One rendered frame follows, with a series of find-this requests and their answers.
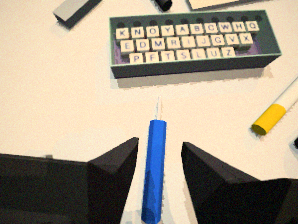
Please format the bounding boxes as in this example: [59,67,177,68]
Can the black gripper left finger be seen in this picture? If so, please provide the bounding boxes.
[0,137,139,224]

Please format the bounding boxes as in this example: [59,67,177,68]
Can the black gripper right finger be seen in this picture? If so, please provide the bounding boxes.
[181,141,298,224]

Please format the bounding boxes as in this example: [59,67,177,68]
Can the white and yellow cylinder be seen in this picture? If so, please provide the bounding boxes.
[252,78,298,136]

